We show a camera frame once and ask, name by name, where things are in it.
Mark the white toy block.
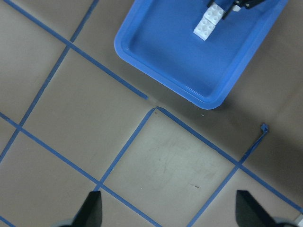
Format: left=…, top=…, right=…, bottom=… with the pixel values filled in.
left=203, top=2, right=225, bottom=25
left=193, top=17, right=215, bottom=41

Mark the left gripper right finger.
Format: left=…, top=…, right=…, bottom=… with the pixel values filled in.
left=236, top=190, right=284, bottom=227

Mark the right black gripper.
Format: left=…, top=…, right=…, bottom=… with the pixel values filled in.
left=207, top=0, right=265, bottom=20

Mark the brown paper table mat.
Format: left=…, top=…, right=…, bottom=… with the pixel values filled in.
left=0, top=0, right=303, bottom=227

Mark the blue plastic tray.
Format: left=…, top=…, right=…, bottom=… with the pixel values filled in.
left=114, top=0, right=287, bottom=110

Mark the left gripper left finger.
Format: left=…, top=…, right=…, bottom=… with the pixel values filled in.
left=71, top=191, right=102, bottom=227

